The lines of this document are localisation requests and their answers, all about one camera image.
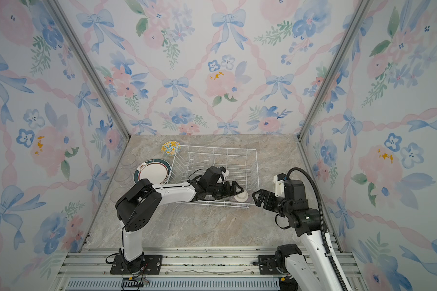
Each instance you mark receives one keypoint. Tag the grey striped ceramic bowl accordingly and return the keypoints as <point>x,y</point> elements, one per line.
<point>242,197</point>

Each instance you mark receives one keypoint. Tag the white wire dish rack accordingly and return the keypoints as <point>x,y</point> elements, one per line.
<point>242,164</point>

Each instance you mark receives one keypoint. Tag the right aluminium corner post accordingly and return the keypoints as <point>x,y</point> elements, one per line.
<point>358,17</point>

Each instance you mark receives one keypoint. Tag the clear glass tumbler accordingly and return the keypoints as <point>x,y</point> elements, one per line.
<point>128,160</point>
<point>117,193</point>
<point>122,175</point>

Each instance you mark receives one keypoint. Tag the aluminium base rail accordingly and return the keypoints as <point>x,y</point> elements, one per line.
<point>190,262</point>

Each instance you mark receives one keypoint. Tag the white plate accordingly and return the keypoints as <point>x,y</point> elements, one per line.
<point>157,171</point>

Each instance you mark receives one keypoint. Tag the yellow patterned ceramic bowl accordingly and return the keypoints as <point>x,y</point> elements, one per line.
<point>170,148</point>

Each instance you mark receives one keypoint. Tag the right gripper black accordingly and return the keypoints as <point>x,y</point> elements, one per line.
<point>271,196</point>

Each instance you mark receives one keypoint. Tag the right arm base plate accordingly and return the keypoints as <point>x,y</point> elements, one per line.
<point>267,265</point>

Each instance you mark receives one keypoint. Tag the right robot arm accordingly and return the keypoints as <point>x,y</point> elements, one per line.
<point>326,274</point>

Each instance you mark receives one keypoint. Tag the clear glass tumbler back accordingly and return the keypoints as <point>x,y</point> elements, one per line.
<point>128,160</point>

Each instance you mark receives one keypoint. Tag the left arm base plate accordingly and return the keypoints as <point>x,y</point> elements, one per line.
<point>146,265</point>

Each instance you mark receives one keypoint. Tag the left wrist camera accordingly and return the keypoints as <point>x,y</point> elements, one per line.
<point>224,174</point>

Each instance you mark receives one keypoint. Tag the clear glass tumbler front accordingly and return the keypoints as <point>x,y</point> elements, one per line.
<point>117,193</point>

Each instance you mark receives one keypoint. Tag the left aluminium corner post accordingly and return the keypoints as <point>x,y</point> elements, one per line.
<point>68,32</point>

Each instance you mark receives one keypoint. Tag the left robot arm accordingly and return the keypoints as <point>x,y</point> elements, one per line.
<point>137,206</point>

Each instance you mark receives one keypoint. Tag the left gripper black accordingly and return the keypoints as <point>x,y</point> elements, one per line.
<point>227,193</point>

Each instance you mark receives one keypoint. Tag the white vent grille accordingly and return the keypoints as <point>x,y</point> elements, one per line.
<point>174,284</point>

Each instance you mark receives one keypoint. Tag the aluminium corner post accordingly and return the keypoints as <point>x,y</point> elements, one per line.
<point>358,17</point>
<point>68,32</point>

